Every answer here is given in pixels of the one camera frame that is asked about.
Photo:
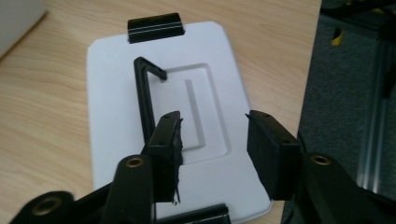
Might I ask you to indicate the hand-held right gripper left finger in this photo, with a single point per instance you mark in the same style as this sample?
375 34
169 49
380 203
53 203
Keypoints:
165 149

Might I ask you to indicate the black L-shaped plastic bracket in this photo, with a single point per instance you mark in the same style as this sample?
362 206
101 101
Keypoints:
142 99

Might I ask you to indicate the aluminium profile rail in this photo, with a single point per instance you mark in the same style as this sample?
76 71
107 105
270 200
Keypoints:
375 130

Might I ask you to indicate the black stand with yellow tape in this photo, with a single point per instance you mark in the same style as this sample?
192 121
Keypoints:
358 12

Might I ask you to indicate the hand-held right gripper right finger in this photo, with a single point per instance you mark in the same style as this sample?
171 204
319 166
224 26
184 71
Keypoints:
271 158

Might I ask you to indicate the black binder clip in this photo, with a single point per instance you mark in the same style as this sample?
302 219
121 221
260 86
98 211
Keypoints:
202 216
154 28

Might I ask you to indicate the white plastic board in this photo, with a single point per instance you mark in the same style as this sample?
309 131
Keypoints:
118 102

